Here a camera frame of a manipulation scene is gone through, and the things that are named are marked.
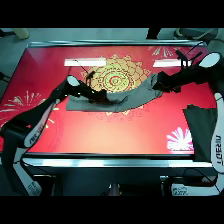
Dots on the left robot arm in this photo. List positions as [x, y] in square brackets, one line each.
[38, 125]

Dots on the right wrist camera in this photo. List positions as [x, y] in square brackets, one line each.
[184, 60]

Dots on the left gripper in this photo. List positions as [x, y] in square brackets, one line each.
[99, 97]

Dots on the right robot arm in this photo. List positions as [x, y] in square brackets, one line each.
[218, 133]

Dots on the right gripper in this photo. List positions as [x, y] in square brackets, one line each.
[162, 81]

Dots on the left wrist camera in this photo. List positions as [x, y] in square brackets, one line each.
[90, 76]

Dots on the grey T-shirt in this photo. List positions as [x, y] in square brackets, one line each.
[133, 96]

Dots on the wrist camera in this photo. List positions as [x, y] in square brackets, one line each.
[90, 76]
[184, 60]

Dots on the dark grey garment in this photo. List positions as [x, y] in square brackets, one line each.
[200, 130]

